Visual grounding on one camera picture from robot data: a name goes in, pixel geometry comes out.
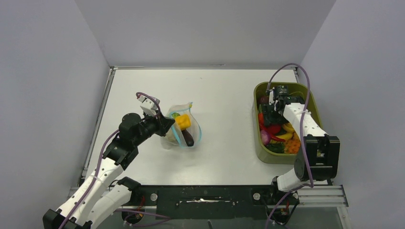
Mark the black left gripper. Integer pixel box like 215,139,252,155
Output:
133,110,175,146

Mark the yellow bell pepper toy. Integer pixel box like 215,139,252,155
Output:
175,114,192,131

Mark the clear zip top bag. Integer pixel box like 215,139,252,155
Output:
160,102,202,149

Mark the dark purple eggplant toy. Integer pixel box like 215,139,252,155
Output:
181,129,194,147

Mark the green custard apple toy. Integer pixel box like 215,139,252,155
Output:
171,113,180,119

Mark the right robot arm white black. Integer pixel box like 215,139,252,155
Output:
264,85,341,204

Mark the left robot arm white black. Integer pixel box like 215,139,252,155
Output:
43,113,175,229

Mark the orange carrot toy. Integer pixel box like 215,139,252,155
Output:
257,112,265,125

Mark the yellow banana bunch toy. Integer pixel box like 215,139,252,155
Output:
276,123,295,141

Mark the dark red plum toy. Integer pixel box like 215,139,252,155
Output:
258,96,269,105

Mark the purple red onion toy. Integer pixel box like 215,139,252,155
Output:
260,130,271,146

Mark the orange spiky fruit toy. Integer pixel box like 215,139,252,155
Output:
284,139,301,154

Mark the olive green plastic tub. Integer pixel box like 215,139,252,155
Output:
252,82,308,165

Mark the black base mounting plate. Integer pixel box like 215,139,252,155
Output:
124,185,299,220

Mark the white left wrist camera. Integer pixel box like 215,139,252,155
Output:
137,95,160,116

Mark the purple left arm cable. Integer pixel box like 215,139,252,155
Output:
58,92,161,229

